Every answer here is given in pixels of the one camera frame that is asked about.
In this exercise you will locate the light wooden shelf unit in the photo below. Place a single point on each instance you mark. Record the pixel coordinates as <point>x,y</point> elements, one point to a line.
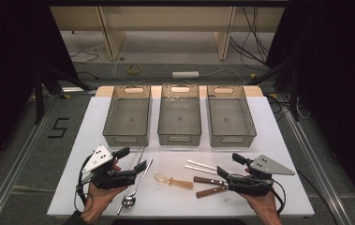
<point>165,18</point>

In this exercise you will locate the yellow tape roll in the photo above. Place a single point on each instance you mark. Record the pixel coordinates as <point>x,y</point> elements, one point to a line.
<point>128,69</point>

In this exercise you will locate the person's right hand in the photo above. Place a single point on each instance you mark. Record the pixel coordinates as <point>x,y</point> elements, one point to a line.
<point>264,204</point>

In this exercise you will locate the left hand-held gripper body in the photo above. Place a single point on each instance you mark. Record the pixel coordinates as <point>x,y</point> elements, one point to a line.
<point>98,159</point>

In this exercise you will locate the person's left hand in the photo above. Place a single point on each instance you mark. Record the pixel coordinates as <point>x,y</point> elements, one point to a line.
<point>97,197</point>

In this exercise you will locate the dark curtain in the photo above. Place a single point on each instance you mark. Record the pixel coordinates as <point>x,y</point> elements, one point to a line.
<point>9,62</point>
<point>337,78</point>

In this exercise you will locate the metal spoon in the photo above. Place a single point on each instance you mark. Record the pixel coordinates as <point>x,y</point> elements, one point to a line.
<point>128,201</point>

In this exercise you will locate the black metal stand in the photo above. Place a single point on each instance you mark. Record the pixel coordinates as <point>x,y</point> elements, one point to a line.
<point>38,100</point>
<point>294,93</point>

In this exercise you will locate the white power strip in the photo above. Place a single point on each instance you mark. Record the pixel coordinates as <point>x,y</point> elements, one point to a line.
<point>185,74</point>

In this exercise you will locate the black frame bar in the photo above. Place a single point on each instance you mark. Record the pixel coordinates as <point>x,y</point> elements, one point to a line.
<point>165,3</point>

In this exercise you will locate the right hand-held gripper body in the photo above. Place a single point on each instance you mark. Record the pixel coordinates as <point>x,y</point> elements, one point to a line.
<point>269,167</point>

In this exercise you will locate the yellow tape piece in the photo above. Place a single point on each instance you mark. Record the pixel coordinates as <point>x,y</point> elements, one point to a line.
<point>66,96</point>
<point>273,95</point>
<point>253,76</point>

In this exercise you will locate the smoky transparent plastic bin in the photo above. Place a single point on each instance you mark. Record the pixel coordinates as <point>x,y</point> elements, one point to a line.
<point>229,115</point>
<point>126,115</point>
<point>180,115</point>

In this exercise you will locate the amber translucent plastic spoon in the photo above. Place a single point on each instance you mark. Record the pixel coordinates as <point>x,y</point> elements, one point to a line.
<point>178,182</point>

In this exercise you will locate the aluminium floor rail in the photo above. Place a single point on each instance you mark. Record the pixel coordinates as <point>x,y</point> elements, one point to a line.
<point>315,162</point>
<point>16,175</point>

